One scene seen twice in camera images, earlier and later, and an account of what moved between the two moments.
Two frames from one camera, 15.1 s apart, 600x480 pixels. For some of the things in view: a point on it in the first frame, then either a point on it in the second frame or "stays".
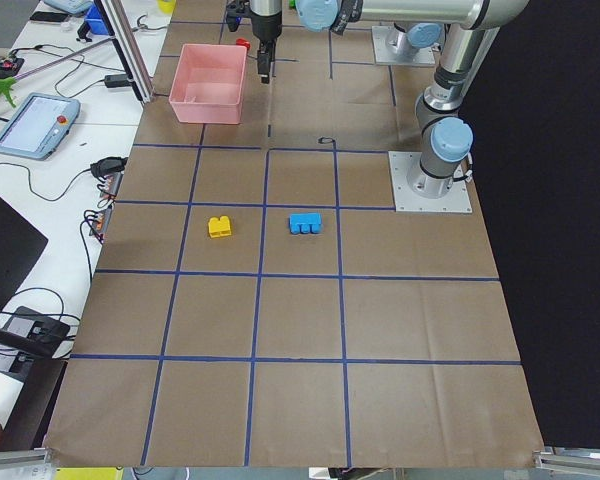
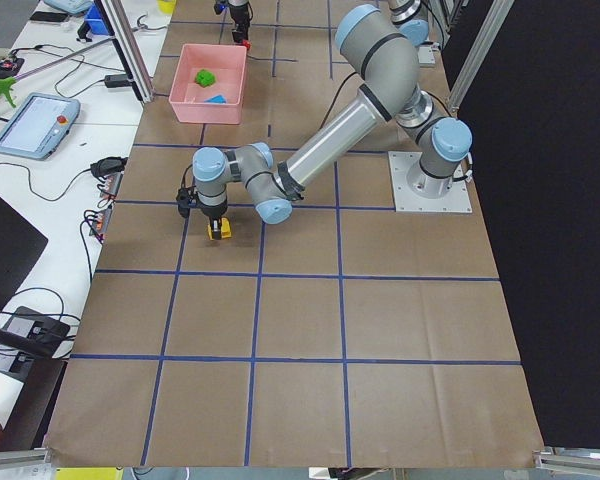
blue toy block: x=305 y=223 -> x=219 y=99
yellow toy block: x=219 y=227 stays
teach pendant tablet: x=37 y=127 stays
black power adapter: x=116 y=80 stays
